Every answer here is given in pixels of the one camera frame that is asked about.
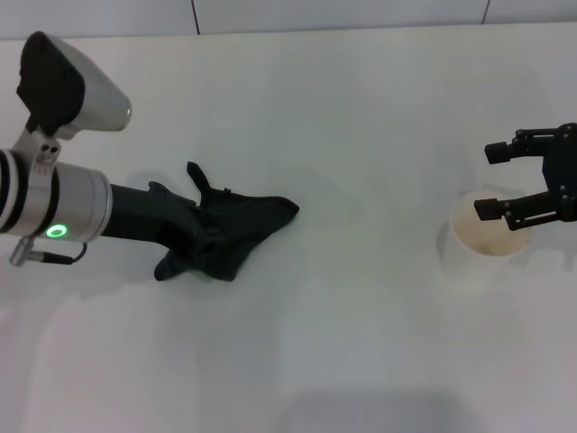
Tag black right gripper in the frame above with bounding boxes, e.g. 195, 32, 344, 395
473, 121, 577, 233

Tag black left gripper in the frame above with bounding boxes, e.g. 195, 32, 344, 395
102, 161, 228, 259

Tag dark cloth rag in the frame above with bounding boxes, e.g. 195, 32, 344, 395
153, 185, 301, 285

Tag white paper cup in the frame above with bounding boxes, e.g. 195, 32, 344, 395
435, 189, 534, 277

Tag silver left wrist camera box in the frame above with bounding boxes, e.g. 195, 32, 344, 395
12, 31, 133, 173

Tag left wrist connector cable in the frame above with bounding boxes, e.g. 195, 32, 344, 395
9, 235, 89, 269

